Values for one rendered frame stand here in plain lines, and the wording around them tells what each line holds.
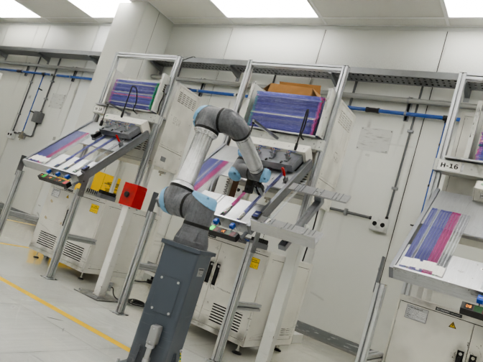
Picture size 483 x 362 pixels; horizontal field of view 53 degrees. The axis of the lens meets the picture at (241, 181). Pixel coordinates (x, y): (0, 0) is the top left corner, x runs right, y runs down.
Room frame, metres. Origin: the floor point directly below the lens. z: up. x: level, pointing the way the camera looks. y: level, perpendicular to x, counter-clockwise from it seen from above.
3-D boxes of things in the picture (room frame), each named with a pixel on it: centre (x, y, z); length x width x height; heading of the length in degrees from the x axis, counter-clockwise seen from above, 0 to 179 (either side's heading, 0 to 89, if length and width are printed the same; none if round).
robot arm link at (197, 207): (2.09, 0.13, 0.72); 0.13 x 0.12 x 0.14; 60
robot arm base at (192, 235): (2.08, 0.13, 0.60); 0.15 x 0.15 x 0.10
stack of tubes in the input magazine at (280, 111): (3.15, -0.16, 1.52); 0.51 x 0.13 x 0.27; 56
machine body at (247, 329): (3.28, -0.18, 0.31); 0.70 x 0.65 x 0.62; 56
